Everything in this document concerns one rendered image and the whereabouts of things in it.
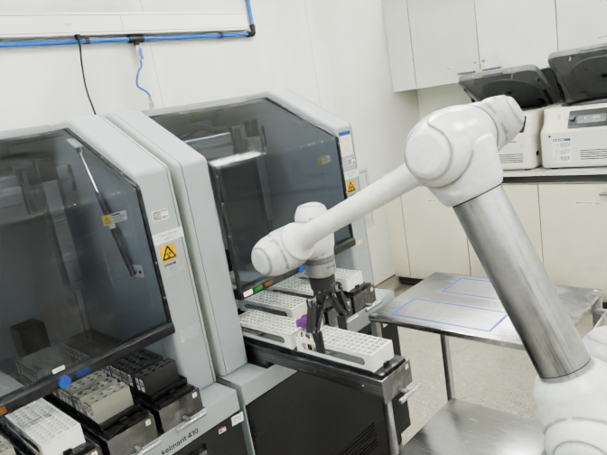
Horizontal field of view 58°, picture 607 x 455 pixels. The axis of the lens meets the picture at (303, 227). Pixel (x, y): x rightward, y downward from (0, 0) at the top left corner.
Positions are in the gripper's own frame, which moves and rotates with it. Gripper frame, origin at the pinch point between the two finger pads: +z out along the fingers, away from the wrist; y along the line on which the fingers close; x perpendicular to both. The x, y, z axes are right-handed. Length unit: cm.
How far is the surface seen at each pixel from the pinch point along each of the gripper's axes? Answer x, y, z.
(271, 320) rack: 27.1, 0.6, -0.6
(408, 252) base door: 127, 229, 57
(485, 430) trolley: -18, 54, 58
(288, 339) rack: 13.9, -4.9, 1.1
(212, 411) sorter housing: 23.6, -30.7, 14.4
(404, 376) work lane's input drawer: -22.2, 3.1, 8.6
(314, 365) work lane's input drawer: 2.3, -6.7, 6.1
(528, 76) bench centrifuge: 35, 249, -61
